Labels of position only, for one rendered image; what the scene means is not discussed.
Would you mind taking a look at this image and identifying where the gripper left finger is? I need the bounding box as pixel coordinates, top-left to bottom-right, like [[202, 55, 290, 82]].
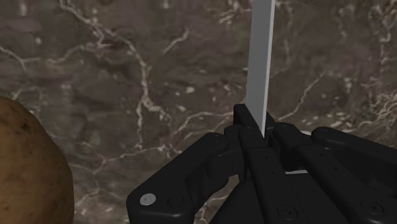
[[126, 103, 296, 224]]

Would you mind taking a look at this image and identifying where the grey knife blade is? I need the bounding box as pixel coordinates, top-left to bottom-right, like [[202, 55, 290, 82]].
[[244, 0, 276, 139]]

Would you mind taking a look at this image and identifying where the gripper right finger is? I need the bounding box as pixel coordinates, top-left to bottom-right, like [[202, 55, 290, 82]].
[[265, 112, 397, 224]]

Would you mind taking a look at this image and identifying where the brown potato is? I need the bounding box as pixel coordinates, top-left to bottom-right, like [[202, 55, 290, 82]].
[[0, 95, 76, 224]]

